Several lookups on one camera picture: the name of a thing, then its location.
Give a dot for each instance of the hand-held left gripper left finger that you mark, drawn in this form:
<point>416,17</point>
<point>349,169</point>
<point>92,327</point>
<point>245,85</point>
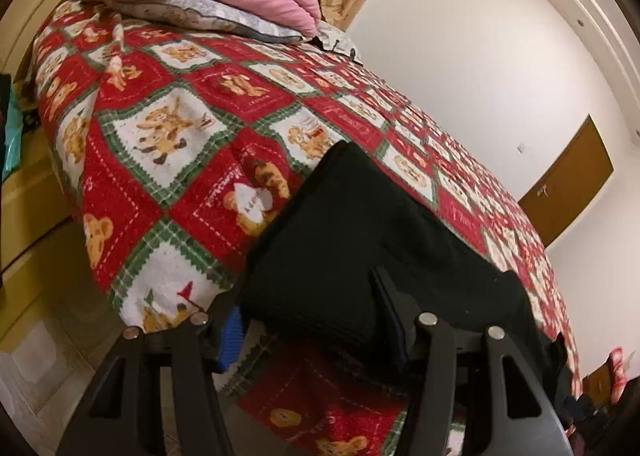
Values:
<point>231,336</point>

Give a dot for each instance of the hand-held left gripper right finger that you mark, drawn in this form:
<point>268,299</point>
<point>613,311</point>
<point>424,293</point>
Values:
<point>395,331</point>

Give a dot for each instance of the black pants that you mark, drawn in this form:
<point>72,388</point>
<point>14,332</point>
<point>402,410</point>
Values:
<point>360,236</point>

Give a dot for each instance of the red bear-print bed blanket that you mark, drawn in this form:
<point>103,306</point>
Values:
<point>175,135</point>

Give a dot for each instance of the brown wooden door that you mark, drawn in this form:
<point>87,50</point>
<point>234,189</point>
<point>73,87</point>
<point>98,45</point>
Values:
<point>570,175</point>

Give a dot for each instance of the teal bag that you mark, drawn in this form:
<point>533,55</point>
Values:
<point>10,135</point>

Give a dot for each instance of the white patterned pillow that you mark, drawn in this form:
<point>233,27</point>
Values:
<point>335,38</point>

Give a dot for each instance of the grey patterned pillow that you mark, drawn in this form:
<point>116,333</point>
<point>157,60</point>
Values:
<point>210,15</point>

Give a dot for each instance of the cream round wooden headboard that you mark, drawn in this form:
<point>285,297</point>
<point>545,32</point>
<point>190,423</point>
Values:
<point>45,0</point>

